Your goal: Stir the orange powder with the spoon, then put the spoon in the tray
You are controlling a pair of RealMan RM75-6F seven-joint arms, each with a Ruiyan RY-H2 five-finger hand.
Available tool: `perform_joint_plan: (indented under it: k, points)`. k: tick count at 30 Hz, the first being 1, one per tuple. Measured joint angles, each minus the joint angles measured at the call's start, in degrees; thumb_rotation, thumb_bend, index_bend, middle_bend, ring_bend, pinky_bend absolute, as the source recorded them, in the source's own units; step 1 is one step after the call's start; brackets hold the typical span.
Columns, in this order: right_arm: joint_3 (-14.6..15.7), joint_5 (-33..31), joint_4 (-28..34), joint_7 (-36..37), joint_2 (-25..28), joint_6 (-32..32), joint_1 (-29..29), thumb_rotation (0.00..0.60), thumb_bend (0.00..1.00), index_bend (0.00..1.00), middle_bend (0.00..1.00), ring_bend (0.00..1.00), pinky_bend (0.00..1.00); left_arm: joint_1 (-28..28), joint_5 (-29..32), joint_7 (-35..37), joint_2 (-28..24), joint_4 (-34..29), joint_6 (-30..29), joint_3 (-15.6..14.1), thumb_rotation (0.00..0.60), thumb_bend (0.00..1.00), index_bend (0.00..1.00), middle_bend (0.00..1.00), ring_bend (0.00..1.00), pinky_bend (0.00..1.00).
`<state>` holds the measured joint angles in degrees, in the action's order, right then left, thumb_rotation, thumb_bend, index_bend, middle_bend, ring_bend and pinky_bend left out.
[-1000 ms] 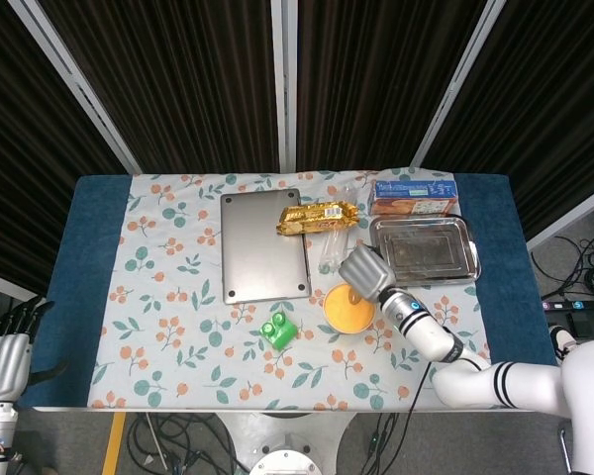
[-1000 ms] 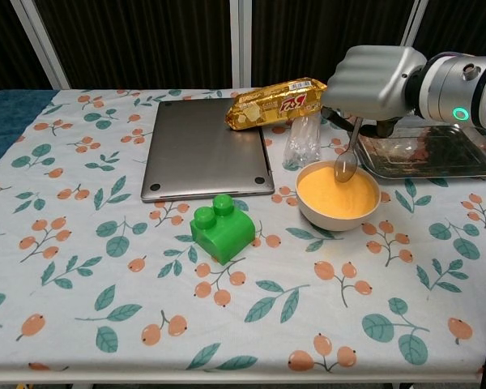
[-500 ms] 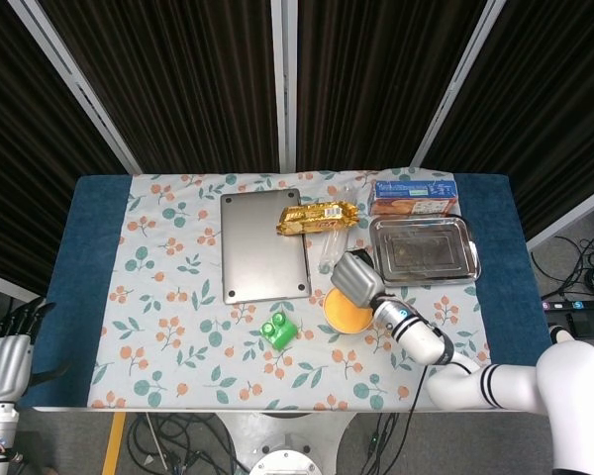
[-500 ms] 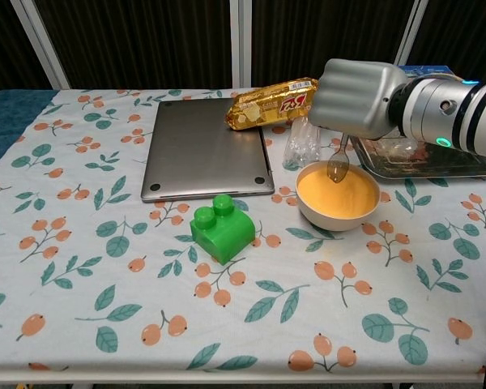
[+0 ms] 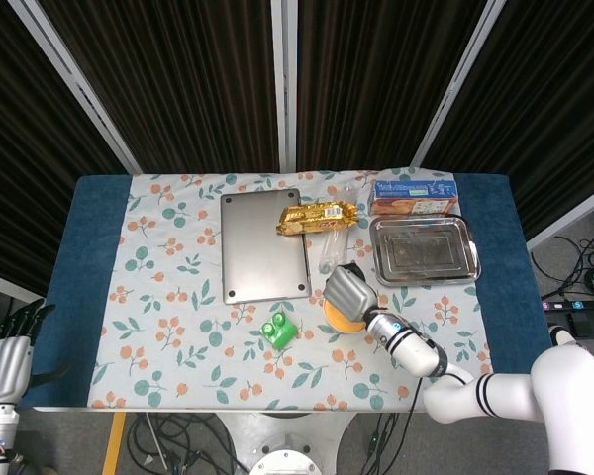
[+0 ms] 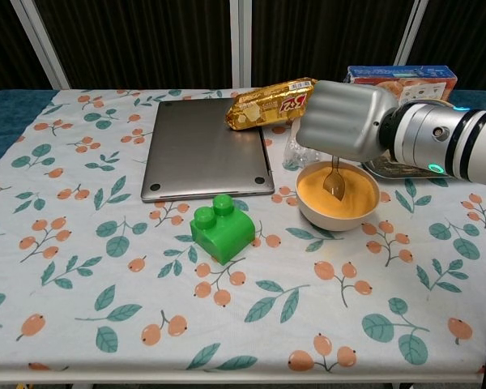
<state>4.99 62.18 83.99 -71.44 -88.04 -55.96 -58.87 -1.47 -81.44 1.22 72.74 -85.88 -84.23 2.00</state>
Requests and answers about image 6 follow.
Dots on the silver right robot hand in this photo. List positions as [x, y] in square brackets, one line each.
[344, 117]

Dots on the silver spoon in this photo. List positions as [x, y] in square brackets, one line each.
[334, 184]

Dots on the stainless steel tray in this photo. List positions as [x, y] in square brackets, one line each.
[393, 170]

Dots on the off-white bowl of orange powder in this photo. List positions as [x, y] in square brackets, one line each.
[348, 206]

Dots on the clear plastic bag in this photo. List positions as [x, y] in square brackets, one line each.
[293, 156]

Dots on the blue and orange food box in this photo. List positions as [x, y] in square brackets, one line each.
[405, 79]

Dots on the gold foil biscuit packet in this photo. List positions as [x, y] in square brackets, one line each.
[263, 109]

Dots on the grey closed laptop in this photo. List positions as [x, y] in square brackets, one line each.
[198, 154]

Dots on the green toy building block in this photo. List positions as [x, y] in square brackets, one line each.
[220, 235]

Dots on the floral printed tablecloth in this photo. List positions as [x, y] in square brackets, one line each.
[105, 283]

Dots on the teal table cover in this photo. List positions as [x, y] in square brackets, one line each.
[8, 121]

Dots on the white partition frame post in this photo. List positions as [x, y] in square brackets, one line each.
[409, 32]
[241, 42]
[40, 44]

